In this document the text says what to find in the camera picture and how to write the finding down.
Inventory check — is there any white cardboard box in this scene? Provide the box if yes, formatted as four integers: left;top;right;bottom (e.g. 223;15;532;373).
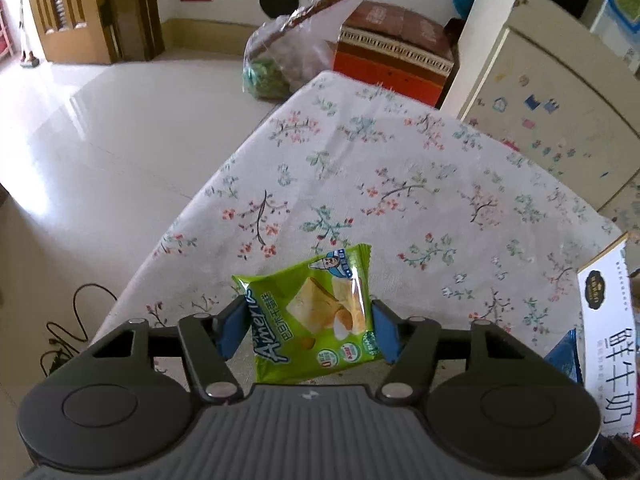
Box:
576;232;640;442

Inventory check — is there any green snack packet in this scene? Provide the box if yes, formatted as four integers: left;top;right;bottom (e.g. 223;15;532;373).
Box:
231;243;386;386

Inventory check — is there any dark blue snack packet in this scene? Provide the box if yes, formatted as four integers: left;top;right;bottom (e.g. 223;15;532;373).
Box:
544;329;584;382

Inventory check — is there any clear plastic bag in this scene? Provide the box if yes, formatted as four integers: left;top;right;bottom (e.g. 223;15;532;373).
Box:
242;14;337;101

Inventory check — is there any white and blue carton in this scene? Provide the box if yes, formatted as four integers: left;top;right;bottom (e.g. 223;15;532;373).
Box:
589;0;640;62

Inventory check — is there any brown wooden door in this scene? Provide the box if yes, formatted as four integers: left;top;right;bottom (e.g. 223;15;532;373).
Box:
21;0;166;65

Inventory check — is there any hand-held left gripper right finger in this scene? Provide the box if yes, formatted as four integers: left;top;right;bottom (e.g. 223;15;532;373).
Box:
369;299;533;407

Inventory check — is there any black floor cable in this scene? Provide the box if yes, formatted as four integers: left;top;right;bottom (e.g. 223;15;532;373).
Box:
42;282;122;377

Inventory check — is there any floral tablecloth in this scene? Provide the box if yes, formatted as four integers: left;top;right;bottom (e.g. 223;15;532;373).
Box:
92;70;630;386

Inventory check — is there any red gift box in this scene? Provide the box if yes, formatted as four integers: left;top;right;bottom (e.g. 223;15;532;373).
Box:
332;0;459;107

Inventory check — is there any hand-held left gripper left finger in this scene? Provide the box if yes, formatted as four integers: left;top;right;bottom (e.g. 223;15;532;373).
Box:
91;293;252;407

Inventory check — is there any cream stickered cabinet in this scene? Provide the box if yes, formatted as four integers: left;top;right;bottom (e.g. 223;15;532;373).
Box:
439;0;640;233

